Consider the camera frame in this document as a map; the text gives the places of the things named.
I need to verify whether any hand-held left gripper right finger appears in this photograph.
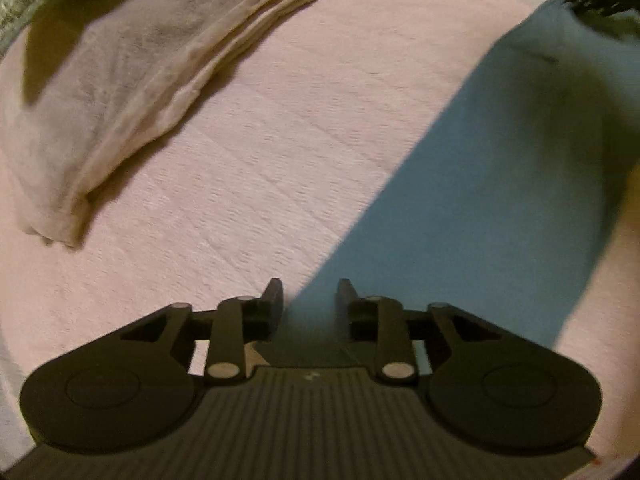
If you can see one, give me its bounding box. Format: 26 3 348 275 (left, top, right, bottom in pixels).
335 277 503 386

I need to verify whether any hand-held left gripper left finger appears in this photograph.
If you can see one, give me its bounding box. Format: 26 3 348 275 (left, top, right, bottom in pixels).
120 277 285 386

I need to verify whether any folded beige towel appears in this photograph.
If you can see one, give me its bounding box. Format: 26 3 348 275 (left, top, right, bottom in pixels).
0 0 388 248

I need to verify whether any pink fleece blanket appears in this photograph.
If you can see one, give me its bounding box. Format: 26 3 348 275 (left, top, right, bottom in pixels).
0 0 640 461

